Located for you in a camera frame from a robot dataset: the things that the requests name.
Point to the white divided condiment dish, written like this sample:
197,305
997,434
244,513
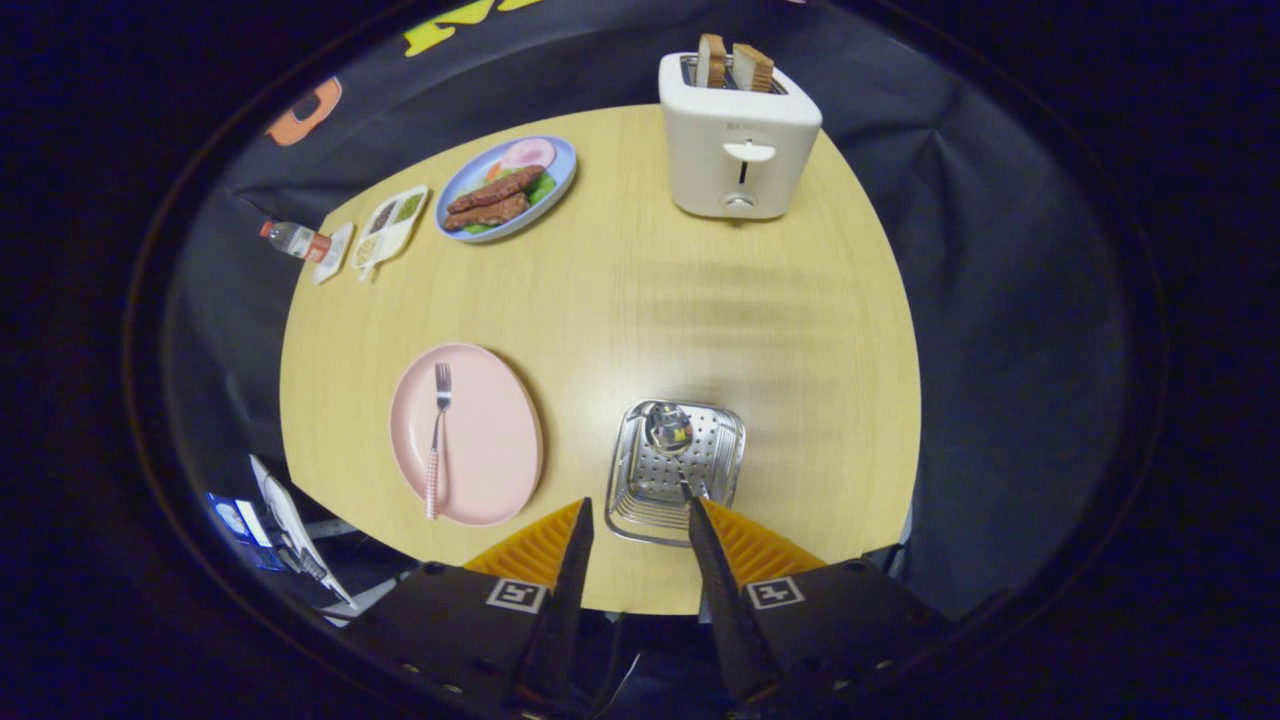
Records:
390,228

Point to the white toaster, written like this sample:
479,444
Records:
735,125

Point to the white board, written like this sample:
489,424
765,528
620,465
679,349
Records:
285,515

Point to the green lettuce leaf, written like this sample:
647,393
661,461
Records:
542,188

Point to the blue object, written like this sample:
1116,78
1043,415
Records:
235,525

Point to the blue plate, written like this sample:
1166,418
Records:
465,180

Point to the brown meat strip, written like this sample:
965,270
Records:
500,188
488,212

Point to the pink ham slice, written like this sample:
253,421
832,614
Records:
528,153

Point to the small plastic water bottle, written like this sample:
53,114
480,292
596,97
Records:
295,240

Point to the pink plate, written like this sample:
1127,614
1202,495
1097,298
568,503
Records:
490,440

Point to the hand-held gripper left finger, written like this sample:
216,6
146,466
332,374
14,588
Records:
575,580

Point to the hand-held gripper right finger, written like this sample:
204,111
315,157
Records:
715,580

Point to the white square coaster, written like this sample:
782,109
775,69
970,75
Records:
335,255

